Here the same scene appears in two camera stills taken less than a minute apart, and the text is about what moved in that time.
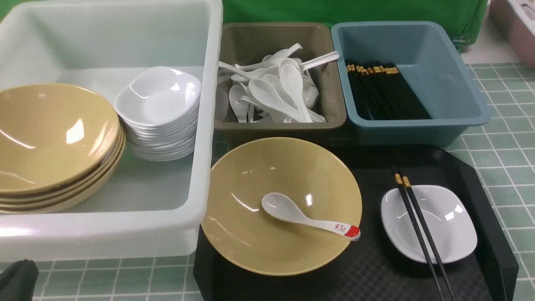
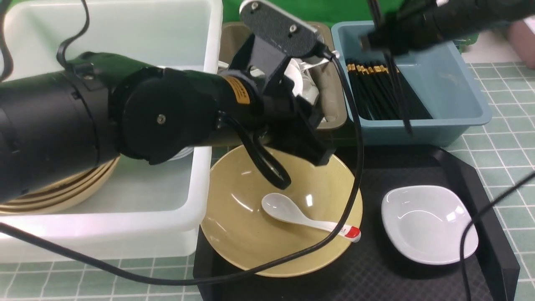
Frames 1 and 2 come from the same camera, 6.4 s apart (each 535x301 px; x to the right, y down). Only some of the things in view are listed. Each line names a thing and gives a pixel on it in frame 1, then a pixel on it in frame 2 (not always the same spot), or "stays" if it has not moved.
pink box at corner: [515, 20] stays
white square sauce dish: [447, 215] stays
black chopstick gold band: [397, 175] to [375, 16]
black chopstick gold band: [426, 235] to [396, 65]
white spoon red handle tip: [282, 207] stays
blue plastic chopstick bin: [432, 60] stays
